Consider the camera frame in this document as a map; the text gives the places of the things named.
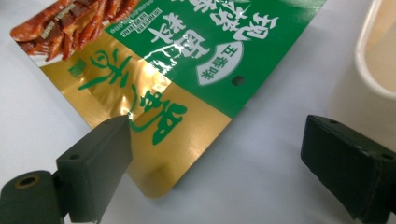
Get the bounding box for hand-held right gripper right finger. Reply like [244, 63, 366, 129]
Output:
[300, 114, 396, 224]

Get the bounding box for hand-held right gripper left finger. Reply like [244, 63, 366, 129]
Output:
[55, 114, 134, 224]

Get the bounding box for green and gold snack packet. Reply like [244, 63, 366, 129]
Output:
[9, 0, 327, 199]

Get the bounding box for white plastic container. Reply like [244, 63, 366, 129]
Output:
[354, 0, 396, 101]

